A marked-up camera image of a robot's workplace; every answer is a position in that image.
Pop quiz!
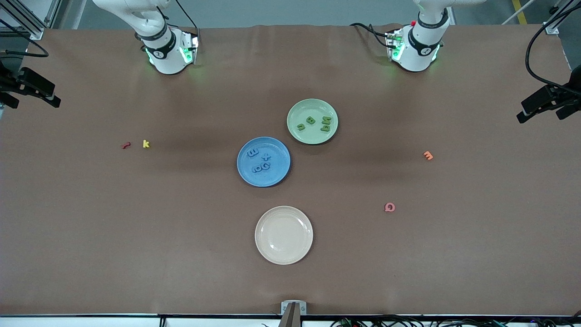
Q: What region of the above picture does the white table edge rail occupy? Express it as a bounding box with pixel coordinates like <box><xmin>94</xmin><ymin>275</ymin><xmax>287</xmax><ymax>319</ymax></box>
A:
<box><xmin>0</xmin><ymin>314</ymin><xmax>581</xmax><ymax>327</ymax></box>

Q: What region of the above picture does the tangled cable bundle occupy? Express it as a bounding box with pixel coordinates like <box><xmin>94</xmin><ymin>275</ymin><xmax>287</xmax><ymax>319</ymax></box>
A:
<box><xmin>330</xmin><ymin>315</ymin><xmax>581</xmax><ymax>327</ymax></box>

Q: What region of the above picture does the beige plate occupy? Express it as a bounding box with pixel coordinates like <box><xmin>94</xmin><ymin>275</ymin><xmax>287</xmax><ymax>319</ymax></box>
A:
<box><xmin>254</xmin><ymin>205</ymin><xmax>314</xmax><ymax>265</ymax></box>

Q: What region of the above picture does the dark camera mount post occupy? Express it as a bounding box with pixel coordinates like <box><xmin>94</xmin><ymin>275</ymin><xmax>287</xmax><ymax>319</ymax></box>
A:
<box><xmin>278</xmin><ymin>303</ymin><xmax>302</xmax><ymax>327</ymax></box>

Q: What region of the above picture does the black left base cable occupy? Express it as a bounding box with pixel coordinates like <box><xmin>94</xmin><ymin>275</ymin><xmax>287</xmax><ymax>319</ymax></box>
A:
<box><xmin>350</xmin><ymin>22</ymin><xmax>392</xmax><ymax>49</ymax></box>

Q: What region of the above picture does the black right base cable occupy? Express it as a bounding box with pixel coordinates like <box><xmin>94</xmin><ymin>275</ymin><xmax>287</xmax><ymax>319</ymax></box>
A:
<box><xmin>174</xmin><ymin>0</ymin><xmax>199</xmax><ymax>30</ymax></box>

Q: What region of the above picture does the brown table cover sheet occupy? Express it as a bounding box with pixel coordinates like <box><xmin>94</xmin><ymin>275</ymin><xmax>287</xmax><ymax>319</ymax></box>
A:
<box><xmin>0</xmin><ymin>24</ymin><xmax>581</xmax><ymax>317</ymax></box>

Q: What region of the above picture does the black base cable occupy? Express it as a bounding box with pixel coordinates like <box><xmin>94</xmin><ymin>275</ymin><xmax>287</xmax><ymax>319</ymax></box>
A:
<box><xmin>174</xmin><ymin>0</ymin><xmax>199</xmax><ymax>30</ymax></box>
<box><xmin>350</xmin><ymin>22</ymin><xmax>392</xmax><ymax>49</ymax></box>

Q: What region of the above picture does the green plate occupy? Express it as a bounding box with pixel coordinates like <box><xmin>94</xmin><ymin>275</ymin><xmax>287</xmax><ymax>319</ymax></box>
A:
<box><xmin>286</xmin><ymin>98</ymin><xmax>339</xmax><ymax>145</ymax></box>

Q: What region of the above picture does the aluminium frame profile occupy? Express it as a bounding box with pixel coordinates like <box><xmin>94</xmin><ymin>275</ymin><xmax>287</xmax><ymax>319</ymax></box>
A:
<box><xmin>0</xmin><ymin>0</ymin><xmax>73</xmax><ymax>40</ymax></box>
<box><xmin>542</xmin><ymin>0</ymin><xmax>581</xmax><ymax>35</ymax></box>

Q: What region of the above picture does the blue plate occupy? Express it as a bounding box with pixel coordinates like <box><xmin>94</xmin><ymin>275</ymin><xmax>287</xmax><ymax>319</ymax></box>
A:
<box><xmin>236</xmin><ymin>136</ymin><xmax>291</xmax><ymax>188</ymax></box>

